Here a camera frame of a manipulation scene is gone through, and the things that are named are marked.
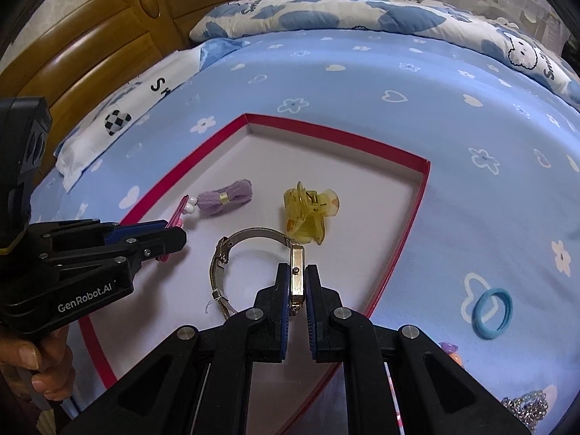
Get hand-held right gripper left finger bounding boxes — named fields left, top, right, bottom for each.
left=59, top=263, right=291, bottom=435

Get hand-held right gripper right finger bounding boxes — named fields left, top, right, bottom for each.
left=304, top=264, right=533, bottom=435

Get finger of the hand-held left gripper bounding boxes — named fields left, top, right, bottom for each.
left=41, top=220, right=169, bottom=248
left=49, top=227, right=187, bottom=277

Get pink hair clip white beads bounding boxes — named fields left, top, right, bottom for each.
left=156, top=195, right=199, bottom=262

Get gold wrist watch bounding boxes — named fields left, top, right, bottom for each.
left=206, top=227, right=305, bottom=320

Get red shallow box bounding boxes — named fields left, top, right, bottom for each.
left=79, top=113, right=430, bottom=435

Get blue hair tie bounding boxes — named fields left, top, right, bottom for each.
left=471, top=286, right=514, bottom=340

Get silver chain bracelet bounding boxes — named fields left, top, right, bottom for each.
left=501, top=390, right=551, bottom=434

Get person's left hand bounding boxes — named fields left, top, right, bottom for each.
left=0, top=324, right=75, bottom=402

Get yellow hair claw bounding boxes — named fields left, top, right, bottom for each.
left=283, top=181, right=340, bottom=245

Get purple yarn bow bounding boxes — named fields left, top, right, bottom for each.
left=196, top=178, right=253, bottom=216

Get white blue printed pillow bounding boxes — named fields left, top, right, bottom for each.
left=54, top=38, right=252, bottom=191

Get small purple orange hair clip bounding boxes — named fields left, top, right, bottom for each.
left=439, top=342, right=464, bottom=368

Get wooden bed headboard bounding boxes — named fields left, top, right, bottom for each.
left=0, top=0, right=214, bottom=130

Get light blue flowered bed sheet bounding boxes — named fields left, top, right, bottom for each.
left=27, top=27, right=580, bottom=435

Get blue white printed quilt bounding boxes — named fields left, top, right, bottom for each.
left=188, top=0, right=580, bottom=109

